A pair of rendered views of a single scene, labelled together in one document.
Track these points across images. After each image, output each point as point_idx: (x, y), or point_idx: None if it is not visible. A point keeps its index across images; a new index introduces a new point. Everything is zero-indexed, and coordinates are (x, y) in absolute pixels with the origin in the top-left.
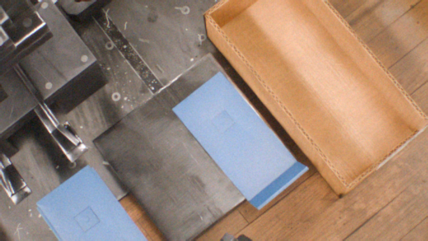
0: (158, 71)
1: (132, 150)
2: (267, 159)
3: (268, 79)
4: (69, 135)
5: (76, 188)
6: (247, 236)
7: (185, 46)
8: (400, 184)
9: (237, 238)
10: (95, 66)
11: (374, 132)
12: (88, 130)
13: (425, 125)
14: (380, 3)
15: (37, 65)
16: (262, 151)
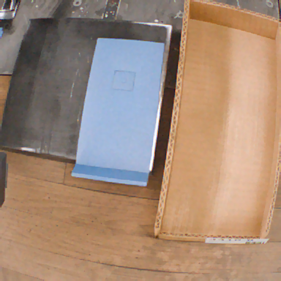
0: (124, 9)
1: (42, 44)
2: (126, 146)
3: (200, 86)
4: (13, 0)
5: None
6: (4, 156)
7: (162, 9)
8: (209, 267)
9: (0, 151)
10: None
11: (235, 212)
12: (37, 11)
13: (270, 240)
14: None
15: None
16: (129, 135)
